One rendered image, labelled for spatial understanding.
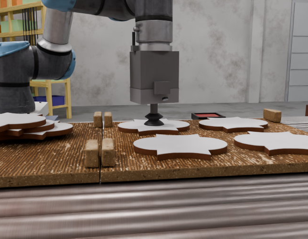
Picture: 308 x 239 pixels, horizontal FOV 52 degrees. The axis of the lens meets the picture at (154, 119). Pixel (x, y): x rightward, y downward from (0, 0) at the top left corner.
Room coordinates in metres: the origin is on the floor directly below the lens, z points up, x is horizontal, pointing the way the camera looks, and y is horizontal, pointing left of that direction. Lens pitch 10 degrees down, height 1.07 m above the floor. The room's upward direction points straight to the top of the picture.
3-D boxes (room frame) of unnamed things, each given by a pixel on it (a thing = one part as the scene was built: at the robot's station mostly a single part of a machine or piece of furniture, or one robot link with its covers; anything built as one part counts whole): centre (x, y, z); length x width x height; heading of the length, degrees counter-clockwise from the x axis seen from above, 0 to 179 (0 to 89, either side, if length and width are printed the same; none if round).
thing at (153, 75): (0.64, 0.00, 1.05); 0.10 x 0.09 x 0.16; 23
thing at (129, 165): (0.59, -0.11, 0.93); 0.41 x 0.35 x 0.02; 98
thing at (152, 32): (0.66, 0.00, 1.13); 0.08 x 0.08 x 0.05
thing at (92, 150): (0.43, 0.09, 0.95); 0.06 x 0.02 x 0.03; 8
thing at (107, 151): (0.43, 0.06, 0.95); 0.06 x 0.02 x 0.03; 8
